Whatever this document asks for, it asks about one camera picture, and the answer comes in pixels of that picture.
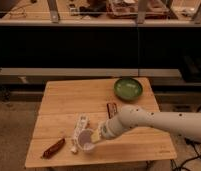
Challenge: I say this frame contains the red-brown snack bar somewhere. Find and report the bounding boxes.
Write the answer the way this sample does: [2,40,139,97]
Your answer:
[42,138,65,159]

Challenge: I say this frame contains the white sponge block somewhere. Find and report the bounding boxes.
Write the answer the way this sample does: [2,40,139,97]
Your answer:
[97,122,104,134]

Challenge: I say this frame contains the wooden table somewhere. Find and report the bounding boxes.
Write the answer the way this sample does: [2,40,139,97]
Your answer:
[25,79,177,168]

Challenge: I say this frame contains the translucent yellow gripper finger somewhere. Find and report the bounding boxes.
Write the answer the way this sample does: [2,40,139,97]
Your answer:
[91,131,100,143]

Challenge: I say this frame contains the black floor cable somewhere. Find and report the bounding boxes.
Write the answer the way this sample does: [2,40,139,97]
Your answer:
[170,138,201,171]

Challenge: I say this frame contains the white ceramic cup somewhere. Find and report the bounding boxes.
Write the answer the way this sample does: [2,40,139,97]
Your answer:
[77,129,95,153]

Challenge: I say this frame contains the green ceramic bowl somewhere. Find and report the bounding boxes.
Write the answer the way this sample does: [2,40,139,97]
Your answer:
[114,77,143,101]

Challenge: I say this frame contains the dark brown chocolate bar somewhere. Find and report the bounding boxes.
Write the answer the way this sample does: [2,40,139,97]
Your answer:
[107,103,117,118]

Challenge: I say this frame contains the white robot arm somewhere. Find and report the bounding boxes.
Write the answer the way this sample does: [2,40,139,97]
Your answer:
[91,105,201,143]

